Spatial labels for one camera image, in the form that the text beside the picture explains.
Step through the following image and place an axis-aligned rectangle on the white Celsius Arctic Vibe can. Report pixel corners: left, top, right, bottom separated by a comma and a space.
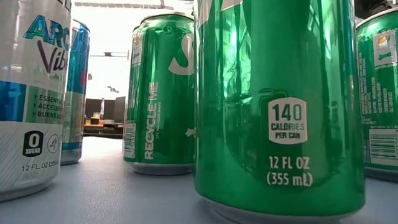
0, 0, 72, 203

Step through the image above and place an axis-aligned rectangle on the black monitor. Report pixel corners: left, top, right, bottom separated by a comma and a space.
84, 98, 104, 121
103, 96, 127, 124

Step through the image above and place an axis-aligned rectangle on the silver blue Red Bull can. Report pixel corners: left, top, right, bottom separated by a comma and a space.
60, 19, 91, 166

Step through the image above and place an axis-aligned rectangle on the grey hanging bar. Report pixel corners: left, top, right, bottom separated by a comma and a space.
89, 50, 130, 60

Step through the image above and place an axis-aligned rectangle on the ceiling light fixture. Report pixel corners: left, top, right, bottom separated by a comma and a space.
73, 1, 175, 11

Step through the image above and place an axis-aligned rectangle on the green Sprite can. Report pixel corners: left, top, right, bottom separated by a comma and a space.
123, 12, 196, 176
193, 0, 367, 224
355, 7, 398, 183

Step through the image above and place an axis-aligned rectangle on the wooden desk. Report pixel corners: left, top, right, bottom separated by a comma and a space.
83, 123, 124, 139

